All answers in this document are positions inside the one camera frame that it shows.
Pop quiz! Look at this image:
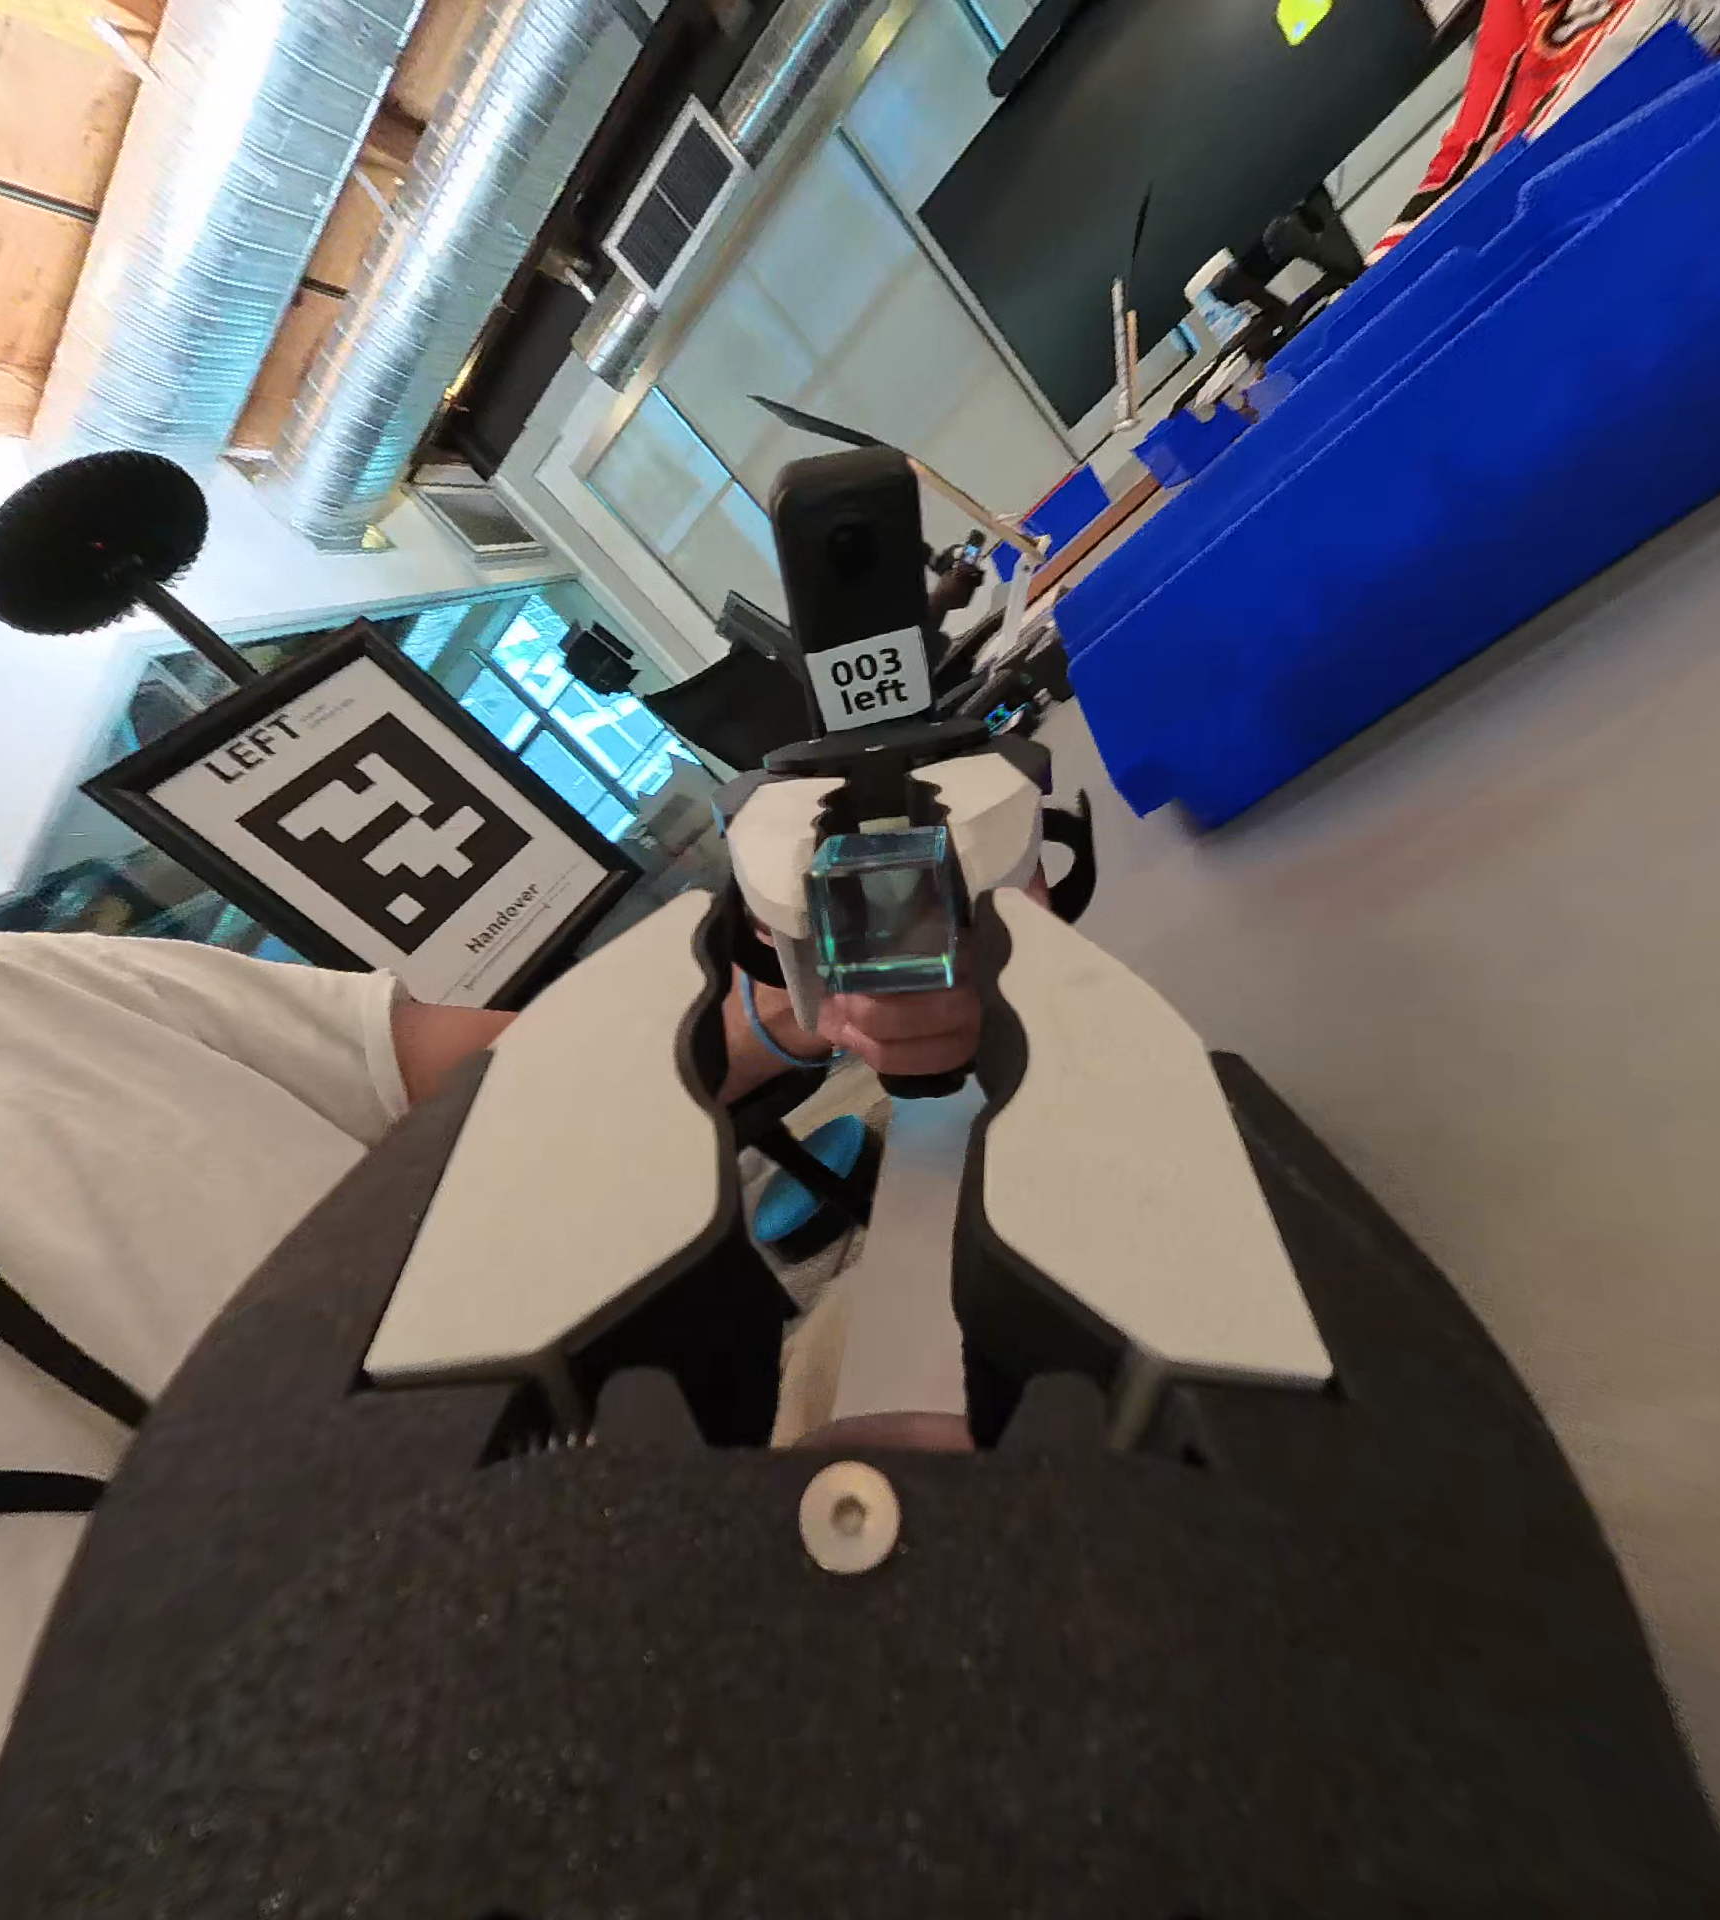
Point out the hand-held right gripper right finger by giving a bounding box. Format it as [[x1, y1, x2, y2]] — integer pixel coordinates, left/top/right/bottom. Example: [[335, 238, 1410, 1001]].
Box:
[[949, 884, 1337, 1395]]

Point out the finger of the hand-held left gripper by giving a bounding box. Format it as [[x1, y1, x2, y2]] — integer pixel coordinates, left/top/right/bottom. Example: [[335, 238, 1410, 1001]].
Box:
[[935, 750, 1045, 990], [728, 779, 844, 1039]]

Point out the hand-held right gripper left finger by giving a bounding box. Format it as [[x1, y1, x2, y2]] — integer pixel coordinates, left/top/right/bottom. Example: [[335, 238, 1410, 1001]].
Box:
[[363, 894, 779, 1389]]

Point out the clear acrylic cube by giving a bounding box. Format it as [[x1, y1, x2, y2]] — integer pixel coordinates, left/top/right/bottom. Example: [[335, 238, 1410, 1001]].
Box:
[[805, 825, 963, 1000]]

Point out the blue plastic bin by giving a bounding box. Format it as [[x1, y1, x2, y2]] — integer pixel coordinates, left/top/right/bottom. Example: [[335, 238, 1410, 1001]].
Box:
[[1057, 13, 1720, 835]]

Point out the person's left forearm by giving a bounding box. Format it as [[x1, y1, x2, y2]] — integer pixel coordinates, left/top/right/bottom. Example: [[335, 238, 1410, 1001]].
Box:
[[392, 982, 809, 1111]]

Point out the person's left hand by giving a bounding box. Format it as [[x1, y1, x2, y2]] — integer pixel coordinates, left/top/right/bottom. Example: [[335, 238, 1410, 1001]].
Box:
[[818, 982, 984, 1086]]

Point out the black office chair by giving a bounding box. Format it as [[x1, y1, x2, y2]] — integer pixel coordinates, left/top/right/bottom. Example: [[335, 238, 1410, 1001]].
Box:
[[642, 592, 802, 782]]

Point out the blue wristband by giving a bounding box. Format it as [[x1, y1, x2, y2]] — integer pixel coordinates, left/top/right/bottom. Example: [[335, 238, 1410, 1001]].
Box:
[[741, 973, 837, 1070]]

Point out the blue chair seat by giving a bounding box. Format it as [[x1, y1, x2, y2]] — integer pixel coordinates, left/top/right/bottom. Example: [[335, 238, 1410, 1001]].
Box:
[[748, 1117, 878, 1254]]

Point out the small blue bin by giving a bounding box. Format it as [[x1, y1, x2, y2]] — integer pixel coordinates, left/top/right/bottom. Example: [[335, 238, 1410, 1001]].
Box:
[[1133, 393, 1260, 486]]

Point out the white air vent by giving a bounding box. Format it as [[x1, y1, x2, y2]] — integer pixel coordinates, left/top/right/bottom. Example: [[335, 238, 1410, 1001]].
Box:
[[603, 98, 754, 302]]

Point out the framed marker sign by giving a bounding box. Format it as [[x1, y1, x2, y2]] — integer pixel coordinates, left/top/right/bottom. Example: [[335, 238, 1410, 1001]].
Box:
[[81, 616, 645, 1011]]

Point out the large black screen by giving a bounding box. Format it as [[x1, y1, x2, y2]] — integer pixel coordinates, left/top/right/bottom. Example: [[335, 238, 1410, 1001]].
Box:
[[918, 0, 1439, 437]]

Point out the person's light clothing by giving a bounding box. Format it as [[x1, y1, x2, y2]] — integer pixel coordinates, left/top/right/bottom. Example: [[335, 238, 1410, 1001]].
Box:
[[0, 931, 414, 1920]]

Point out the black metal stand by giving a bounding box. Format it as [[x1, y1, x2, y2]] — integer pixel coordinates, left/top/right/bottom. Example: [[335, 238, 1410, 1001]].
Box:
[[1220, 186, 1365, 323]]

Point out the red white snack packet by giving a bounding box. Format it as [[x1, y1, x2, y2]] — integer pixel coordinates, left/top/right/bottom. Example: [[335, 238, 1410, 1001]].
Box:
[[1378, 0, 1720, 266]]

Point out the silver air duct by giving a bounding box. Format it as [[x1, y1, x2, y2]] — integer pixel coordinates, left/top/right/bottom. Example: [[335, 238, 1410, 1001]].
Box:
[[290, 0, 654, 550], [43, 0, 427, 457]]

